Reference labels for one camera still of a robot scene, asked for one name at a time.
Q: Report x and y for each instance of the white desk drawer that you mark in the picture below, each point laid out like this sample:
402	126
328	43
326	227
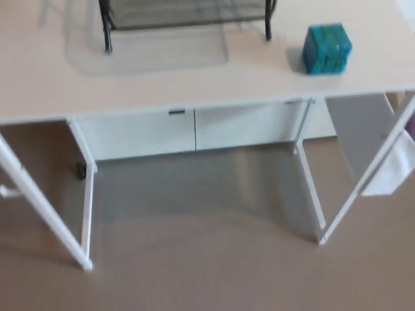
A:
246	124
136	131

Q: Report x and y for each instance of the white desk with drawers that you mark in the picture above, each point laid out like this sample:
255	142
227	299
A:
181	87

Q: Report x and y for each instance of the black mesh file tray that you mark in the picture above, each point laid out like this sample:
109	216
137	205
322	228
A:
168	16

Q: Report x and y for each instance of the teal blue cube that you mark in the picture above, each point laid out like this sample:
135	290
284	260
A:
325	50

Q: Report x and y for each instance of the small black floor object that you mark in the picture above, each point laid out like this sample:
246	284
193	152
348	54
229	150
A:
80	170

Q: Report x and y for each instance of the white cloth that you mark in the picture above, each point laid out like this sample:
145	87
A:
390	168

